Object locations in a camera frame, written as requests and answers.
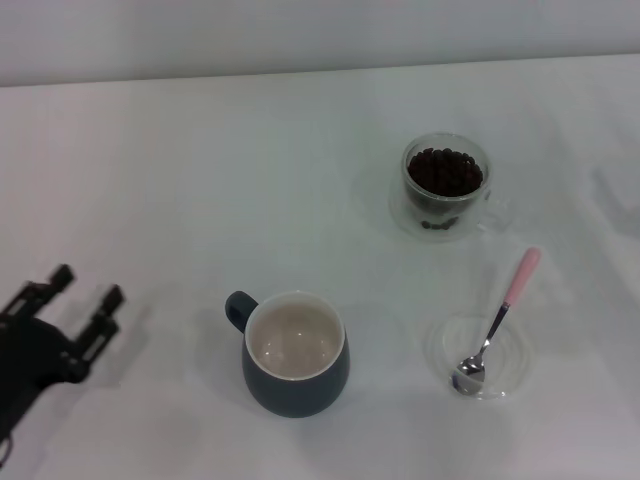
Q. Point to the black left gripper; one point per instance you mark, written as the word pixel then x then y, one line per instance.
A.
pixel 30 355

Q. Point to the dark blue mug cream inside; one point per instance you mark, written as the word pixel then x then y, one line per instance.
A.
pixel 295 395

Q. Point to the double-walled clear glass cup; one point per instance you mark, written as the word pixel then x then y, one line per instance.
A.
pixel 400 210

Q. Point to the coffee beans heap in glass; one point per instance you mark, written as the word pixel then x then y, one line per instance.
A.
pixel 445 172

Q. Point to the clear glass saucer dish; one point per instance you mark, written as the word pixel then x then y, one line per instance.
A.
pixel 440 345

